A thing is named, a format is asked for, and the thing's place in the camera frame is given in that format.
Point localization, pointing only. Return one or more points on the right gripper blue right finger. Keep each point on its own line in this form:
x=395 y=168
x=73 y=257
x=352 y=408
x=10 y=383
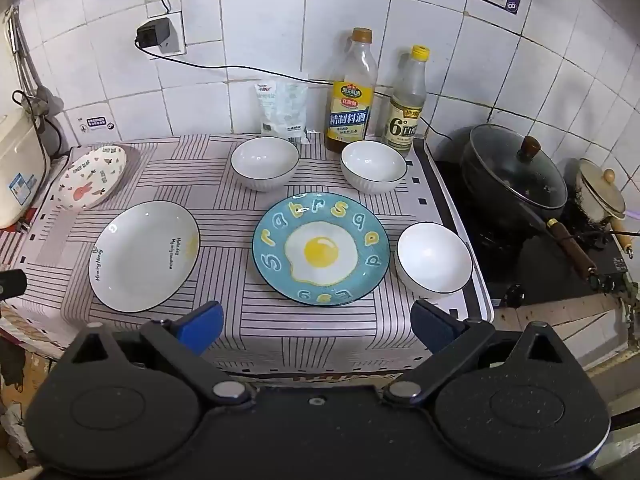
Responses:
x=434 y=327

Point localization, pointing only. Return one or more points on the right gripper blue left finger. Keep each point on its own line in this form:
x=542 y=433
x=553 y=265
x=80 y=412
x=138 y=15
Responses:
x=199 y=329

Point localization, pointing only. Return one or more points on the white bowl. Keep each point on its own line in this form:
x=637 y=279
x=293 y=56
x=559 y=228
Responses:
x=372 y=167
x=432 y=261
x=264 y=164

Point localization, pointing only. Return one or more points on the white oval plate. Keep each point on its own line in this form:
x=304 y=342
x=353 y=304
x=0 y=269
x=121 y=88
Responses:
x=144 y=256

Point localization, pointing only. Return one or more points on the pink rabbit pattern plate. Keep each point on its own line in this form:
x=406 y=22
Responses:
x=89 y=180

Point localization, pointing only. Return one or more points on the blue fried egg plate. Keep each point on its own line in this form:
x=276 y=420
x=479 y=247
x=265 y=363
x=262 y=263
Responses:
x=321 y=249

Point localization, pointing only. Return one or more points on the black gas stove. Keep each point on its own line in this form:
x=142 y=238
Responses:
x=522 y=266

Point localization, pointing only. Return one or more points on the white rice cooker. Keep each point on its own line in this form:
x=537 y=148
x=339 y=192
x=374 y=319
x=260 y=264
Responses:
x=24 y=165

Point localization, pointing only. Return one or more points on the striped table mat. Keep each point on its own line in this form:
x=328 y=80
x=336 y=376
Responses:
x=264 y=332

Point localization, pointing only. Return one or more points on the black wok with lid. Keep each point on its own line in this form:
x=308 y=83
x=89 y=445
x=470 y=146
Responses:
x=512 y=174

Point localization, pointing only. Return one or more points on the hanging metal ladle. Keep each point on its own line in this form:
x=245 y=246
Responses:
x=30 y=94

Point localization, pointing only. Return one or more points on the cream enamel pot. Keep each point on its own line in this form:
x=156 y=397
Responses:
x=602 y=202

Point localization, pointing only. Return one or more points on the white vinegar bottle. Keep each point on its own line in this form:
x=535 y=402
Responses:
x=407 y=100

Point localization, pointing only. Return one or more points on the white salt bag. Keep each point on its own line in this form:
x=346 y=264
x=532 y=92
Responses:
x=283 y=110

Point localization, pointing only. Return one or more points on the cooking wine bottle yellow label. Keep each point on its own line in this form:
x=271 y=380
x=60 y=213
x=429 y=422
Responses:
x=352 y=93

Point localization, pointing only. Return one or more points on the black power adapter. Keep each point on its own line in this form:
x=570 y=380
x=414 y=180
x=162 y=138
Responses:
x=153 y=33

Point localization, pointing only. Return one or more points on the small wall label sticker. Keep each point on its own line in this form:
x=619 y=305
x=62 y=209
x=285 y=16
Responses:
x=96 y=123

